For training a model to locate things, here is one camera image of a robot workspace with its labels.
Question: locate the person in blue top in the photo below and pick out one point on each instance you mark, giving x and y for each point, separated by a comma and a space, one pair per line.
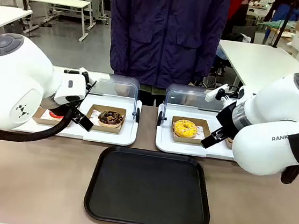
285, 10

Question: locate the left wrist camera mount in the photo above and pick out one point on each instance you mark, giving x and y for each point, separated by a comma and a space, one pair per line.
85, 78

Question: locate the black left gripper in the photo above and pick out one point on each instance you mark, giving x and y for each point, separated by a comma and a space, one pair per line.
58, 107

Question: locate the chocolate donut with nuts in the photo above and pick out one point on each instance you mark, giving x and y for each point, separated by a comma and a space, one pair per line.
116, 120

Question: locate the yellow glazed donut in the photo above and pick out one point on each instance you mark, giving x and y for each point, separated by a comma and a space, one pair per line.
180, 129

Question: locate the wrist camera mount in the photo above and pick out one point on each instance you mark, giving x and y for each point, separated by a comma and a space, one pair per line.
85, 78
215, 94

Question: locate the person in red top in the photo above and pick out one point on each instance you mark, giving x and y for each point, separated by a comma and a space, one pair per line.
240, 6

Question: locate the white large table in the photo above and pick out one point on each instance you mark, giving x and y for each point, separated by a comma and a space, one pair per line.
257, 62

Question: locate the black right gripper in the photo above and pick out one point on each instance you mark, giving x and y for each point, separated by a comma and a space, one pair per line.
227, 118

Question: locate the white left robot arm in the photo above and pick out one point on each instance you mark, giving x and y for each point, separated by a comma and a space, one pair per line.
12, 80

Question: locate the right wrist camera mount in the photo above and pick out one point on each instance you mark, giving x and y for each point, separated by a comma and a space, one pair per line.
215, 94

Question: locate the person in navy jacket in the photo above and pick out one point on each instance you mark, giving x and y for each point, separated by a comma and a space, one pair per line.
166, 33

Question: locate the black plastic serving tray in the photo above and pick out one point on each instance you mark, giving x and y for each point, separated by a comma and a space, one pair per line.
148, 190

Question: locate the black lid hinge knob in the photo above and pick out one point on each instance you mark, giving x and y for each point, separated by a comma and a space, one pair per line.
137, 115
160, 117

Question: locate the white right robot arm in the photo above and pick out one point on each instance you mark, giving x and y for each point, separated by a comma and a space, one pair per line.
269, 147

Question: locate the red glazed donut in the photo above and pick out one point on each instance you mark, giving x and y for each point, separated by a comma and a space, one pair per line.
55, 116

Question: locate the person's right hand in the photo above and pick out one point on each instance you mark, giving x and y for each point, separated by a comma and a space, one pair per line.
121, 89

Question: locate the person's left hand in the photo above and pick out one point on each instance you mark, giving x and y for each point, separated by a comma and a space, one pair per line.
191, 97

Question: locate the brown cardboard donut box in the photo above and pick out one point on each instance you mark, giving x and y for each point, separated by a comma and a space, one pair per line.
104, 129
39, 119
189, 141
230, 144

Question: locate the white office table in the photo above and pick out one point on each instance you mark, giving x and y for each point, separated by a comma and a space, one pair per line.
6, 16

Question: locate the white printed paper liner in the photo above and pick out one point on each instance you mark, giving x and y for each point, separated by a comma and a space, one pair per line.
94, 114
45, 113
200, 132

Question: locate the white low bench table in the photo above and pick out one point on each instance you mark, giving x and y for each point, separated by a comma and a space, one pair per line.
56, 1

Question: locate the clear display case lid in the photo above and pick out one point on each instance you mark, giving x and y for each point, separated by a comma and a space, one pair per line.
192, 94
114, 86

